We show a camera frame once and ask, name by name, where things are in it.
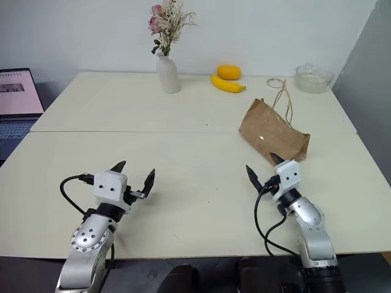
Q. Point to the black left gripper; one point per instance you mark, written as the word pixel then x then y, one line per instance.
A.
pixel 130 195

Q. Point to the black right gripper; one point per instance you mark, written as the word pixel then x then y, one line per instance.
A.
pixel 269 186

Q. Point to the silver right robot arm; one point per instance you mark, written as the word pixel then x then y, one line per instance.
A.
pixel 311 226

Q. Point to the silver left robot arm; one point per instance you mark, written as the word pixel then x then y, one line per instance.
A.
pixel 88 241

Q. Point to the yellow banana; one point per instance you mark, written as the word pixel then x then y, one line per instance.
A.
pixel 226 85

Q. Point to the clear glass bowl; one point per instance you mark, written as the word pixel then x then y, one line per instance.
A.
pixel 313 81

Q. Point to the orange round fruit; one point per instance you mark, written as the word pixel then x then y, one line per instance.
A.
pixel 229 72

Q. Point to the white ceramic vase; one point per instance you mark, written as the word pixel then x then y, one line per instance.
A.
pixel 168 76

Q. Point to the grey partition panel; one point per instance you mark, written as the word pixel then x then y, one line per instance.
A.
pixel 366 76

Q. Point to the open laptop computer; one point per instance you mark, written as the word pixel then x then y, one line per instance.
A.
pixel 18 97

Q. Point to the dried pink flower bouquet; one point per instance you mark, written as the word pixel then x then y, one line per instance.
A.
pixel 168 21

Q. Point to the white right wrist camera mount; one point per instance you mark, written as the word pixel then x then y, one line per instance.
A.
pixel 288 177

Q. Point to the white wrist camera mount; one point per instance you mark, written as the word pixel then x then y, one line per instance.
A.
pixel 108 187
pixel 288 177

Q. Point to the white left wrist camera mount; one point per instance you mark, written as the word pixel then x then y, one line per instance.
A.
pixel 108 187

